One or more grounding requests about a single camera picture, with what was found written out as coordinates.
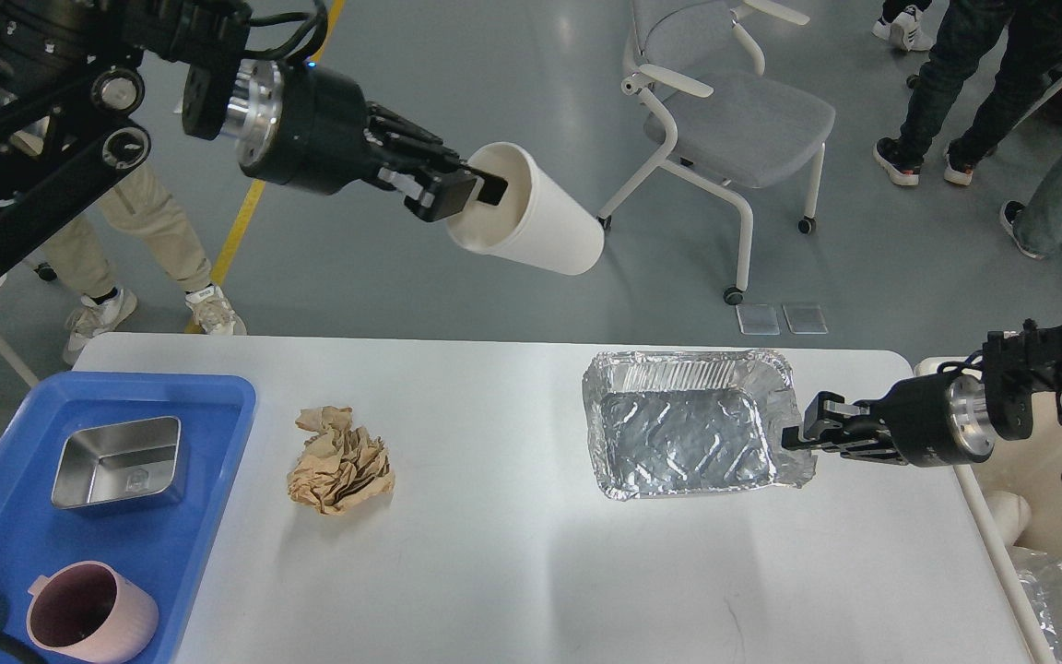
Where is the beige plastic bin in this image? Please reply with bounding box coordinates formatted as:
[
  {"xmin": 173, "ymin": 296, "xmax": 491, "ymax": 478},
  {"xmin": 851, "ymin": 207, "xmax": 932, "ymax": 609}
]
[{"xmin": 953, "ymin": 394, "xmax": 1062, "ymax": 663}]

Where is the pink ribbed mug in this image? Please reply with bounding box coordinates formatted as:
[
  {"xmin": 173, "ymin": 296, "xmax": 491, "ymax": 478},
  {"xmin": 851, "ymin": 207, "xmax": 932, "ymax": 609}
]
[{"xmin": 25, "ymin": 562, "xmax": 159, "ymax": 663}]

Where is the blue plastic tray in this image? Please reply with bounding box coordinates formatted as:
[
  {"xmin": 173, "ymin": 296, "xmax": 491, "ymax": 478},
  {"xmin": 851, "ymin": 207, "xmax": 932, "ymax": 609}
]
[{"xmin": 0, "ymin": 373, "xmax": 256, "ymax": 663}]

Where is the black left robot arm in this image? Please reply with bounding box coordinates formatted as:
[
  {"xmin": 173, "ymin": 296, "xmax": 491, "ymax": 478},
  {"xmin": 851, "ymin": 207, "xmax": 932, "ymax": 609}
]
[{"xmin": 0, "ymin": 1, "xmax": 513, "ymax": 277}]

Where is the aluminium foil tray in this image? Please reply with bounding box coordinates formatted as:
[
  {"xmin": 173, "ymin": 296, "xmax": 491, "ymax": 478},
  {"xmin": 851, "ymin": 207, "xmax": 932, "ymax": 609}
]
[{"xmin": 582, "ymin": 350, "xmax": 817, "ymax": 501}]

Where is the person in dark jeans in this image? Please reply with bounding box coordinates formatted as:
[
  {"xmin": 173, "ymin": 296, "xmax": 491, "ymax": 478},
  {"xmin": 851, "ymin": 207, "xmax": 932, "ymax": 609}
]
[{"xmin": 872, "ymin": 0, "xmax": 1062, "ymax": 188}]

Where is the grey white office chair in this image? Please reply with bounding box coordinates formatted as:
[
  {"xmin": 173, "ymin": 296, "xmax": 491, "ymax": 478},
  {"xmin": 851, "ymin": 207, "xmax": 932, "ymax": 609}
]
[{"xmin": 597, "ymin": 1, "xmax": 837, "ymax": 306}]

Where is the person in khaki trousers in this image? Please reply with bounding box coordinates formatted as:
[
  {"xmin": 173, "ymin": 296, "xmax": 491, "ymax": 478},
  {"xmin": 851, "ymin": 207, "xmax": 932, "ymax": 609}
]
[{"xmin": 24, "ymin": 157, "xmax": 246, "ymax": 365}]

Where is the stainless steel rectangular tray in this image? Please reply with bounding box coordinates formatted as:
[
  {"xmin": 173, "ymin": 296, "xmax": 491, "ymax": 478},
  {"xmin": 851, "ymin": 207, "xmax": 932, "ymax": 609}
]
[{"xmin": 50, "ymin": 416, "xmax": 189, "ymax": 516}]

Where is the white paper cup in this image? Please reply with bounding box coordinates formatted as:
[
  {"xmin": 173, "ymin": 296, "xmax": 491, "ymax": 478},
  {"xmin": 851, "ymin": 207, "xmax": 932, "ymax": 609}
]
[{"xmin": 445, "ymin": 142, "xmax": 606, "ymax": 276}]

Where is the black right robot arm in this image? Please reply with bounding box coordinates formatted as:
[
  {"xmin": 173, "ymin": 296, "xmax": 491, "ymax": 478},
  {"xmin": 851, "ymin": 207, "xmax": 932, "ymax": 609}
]
[{"xmin": 781, "ymin": 319, "xmax": 1062, "ymax": 480}]

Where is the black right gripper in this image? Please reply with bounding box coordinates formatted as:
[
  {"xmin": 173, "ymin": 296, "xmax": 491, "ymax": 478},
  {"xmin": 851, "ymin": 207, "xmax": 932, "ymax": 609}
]
[{"xmin": 781, "ymin": 373, "xmax": 996, "ymax": 469}]

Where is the brown paper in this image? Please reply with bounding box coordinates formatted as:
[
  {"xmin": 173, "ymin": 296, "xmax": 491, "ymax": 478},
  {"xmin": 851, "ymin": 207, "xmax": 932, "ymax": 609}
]
[{"xmin": 287, "ymin": 405, "xmax": 395, "ymax": 516}]

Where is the person with striped sneakers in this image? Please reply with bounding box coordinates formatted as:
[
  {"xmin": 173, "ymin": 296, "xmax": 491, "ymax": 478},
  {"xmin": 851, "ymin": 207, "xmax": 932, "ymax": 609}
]
[{"xmin": 871, "ymin": 1, "xmax": 936, "ymax": 52}]

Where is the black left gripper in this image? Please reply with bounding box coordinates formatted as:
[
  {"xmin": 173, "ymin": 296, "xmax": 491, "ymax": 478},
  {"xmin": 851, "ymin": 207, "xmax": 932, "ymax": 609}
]
[{"xmin": 236, "ymin": 62, "xmax": 509, "ymax": 222}]

